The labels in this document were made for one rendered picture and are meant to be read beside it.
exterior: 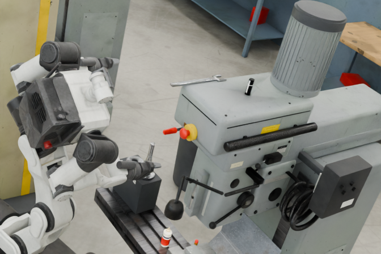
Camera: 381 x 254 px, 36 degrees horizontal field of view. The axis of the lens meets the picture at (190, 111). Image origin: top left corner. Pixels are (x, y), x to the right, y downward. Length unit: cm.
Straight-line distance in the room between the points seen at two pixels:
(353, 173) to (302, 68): 43
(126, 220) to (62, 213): 34
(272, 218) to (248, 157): 64
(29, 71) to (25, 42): 115
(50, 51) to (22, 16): 122
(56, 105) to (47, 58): 22
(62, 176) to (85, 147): 20
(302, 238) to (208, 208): 53
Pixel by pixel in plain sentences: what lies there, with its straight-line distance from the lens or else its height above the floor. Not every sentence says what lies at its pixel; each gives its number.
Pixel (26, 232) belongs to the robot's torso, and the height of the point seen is 81.
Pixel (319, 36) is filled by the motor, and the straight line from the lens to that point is 217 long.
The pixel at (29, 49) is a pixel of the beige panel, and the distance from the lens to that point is 371.
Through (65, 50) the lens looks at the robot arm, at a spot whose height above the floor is 179.
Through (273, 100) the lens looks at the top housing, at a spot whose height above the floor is 189.
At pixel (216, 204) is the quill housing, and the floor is 145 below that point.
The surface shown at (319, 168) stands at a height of 163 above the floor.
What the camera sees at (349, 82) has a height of 31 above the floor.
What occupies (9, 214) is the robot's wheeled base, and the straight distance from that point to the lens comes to 314.
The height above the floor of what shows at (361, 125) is 169.
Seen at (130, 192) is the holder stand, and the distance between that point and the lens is 294.
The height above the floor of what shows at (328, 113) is 176.
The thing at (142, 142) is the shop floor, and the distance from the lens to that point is 515.
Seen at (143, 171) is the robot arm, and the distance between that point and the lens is 269.
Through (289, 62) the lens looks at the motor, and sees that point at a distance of 222.
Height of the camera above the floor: 286
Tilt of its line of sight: 30 degrees down
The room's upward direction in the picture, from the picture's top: 15 degrees clockwise
